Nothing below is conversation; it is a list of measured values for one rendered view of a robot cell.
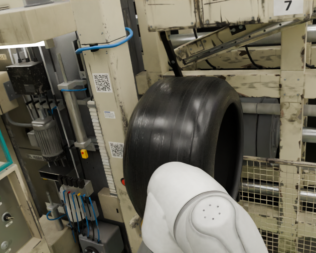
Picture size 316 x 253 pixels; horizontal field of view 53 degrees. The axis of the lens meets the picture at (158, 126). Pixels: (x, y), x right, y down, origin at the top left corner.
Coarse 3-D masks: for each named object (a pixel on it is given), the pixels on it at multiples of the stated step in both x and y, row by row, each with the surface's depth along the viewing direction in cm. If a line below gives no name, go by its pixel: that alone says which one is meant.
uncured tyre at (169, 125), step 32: (160, 96) 107; (192, 96) 102; (224, 96) 107; (128, 128) 108; (160, 128) 100; (192, 128) 96; (224, 128) 145; (128, 160) 104; (160, 160) 98; (192, 160) 94; (224, 160) 147; (128, 192) 108
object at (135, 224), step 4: (136, 212) 135; (136, 216) 133; (132, 220) 131; (136, 220) 131; (140, 220) 133; (132, 224) 129; (136, 224) 131; (140, 224) 133; (132, 228) 130; (136, 228) 131; (140, 228) 133; (132, 232) 132; (136, 232) 131; (140, 232) 134; (132, 236) 133; (136, 236) 132
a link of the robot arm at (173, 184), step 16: (160, 176) 66; (176, 176) 62; (192, 176) 61; (208, 176) 62; (160, 192) 62; (176, 192) 58; (192, 192) 57; (224, 192) 58; (160, 208) 61; (176, 208) 56; (144, 224) 64; (160, 224) 60; (144, 240) 64; (160, 240) 60
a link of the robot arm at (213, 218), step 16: (208, 192) 56; (192, 208) 50; (208, 208) 48; (224, 208) 47; (240, 208) 48; (176, 224) 55; (192, 224) 48; (208, 224) 46; (224, 224) 45; (240, 224) 46; (176, 240) 56; (192, 240) 48; (208, 240) 45; (224, 240) 45; (240, 240) 45; (256, 240) 47
